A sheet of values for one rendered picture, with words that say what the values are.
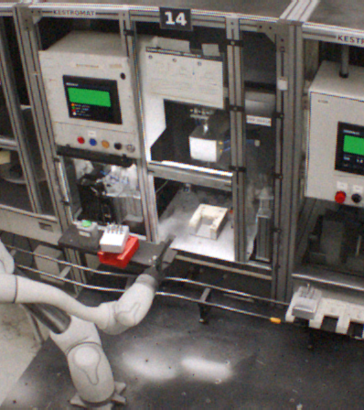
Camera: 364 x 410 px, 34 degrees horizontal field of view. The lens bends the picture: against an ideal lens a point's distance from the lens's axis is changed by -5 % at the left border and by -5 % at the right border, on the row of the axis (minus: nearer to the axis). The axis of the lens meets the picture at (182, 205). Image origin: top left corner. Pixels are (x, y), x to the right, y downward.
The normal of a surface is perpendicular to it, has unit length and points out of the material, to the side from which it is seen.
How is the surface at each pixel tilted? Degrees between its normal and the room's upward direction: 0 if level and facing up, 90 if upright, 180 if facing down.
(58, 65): 90
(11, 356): 0
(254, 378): 0
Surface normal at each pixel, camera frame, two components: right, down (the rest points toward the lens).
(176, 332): -0.07, -0.78
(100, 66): -0.39, 0.59
